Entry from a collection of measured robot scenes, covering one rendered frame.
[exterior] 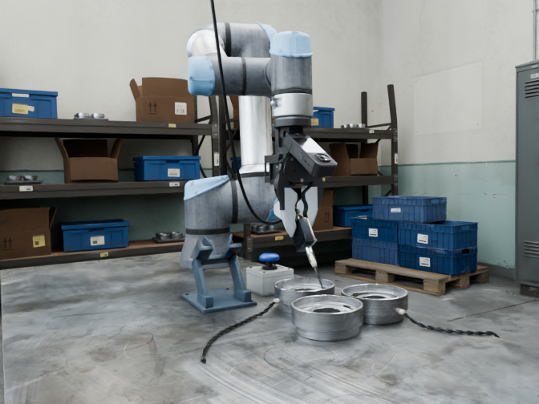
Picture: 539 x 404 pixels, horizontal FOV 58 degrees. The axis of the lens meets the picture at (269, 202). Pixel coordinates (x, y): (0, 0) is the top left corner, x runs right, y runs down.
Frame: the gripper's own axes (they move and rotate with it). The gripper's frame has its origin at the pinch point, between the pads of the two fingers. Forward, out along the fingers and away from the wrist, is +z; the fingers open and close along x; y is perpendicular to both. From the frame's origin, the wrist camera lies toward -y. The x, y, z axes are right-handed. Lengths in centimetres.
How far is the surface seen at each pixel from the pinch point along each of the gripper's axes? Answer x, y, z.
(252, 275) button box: 5.0, 10.8, 9.7
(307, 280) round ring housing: -1.2, -0.2, 9.5
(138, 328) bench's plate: 29.8, -0.9, 13.0
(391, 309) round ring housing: -4.1, -19.7, 10.5
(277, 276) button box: 1.6, 6.6, 9.5
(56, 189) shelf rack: 22, 329, -2
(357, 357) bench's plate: 8.1, -27.3, 13.0
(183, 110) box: -83, 341, -68
